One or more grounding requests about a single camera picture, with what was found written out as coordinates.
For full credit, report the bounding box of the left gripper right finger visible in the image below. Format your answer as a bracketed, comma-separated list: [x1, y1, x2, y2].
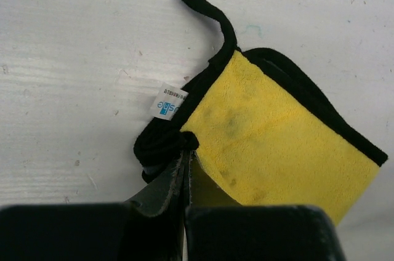
[184, 151, 346, 260]

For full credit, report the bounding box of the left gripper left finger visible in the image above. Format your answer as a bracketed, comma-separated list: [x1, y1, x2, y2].
[1, 152, 188, 260]

